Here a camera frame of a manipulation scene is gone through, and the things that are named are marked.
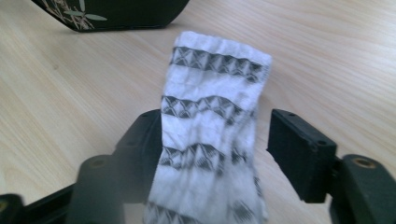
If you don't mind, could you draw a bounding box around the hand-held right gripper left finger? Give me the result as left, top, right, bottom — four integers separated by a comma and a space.
65, 108, 163, 224

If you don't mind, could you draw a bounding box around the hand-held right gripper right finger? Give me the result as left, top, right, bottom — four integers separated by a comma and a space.
266, 108, 396, 224

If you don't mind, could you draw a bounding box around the white grey-patterned cloth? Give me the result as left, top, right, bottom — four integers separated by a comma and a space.
143, 30, 274, 224

